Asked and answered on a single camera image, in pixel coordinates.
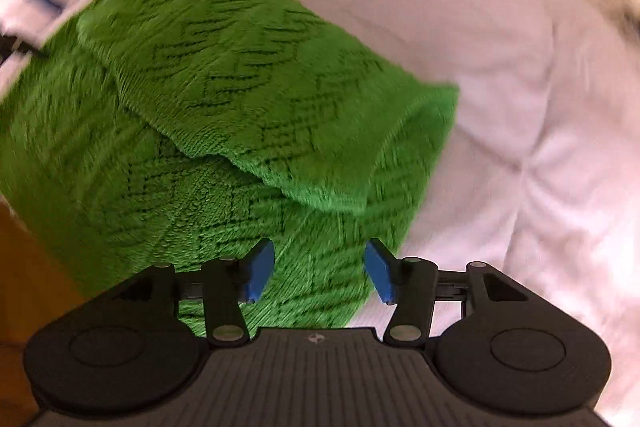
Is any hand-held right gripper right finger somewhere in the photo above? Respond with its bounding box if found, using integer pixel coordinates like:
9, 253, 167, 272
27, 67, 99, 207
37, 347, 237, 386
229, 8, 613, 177
364, 238, 538, 344

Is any green knitted sweater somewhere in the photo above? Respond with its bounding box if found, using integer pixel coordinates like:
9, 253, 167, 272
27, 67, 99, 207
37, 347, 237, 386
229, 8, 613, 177
0, 0, 461, 339

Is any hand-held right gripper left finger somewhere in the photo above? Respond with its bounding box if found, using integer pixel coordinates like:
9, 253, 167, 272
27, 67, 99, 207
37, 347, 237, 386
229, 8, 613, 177
102, 238, 277, 349

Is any white bed sheet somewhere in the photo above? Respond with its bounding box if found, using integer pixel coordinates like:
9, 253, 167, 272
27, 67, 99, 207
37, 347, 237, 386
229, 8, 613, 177
0, 0, 640, 427

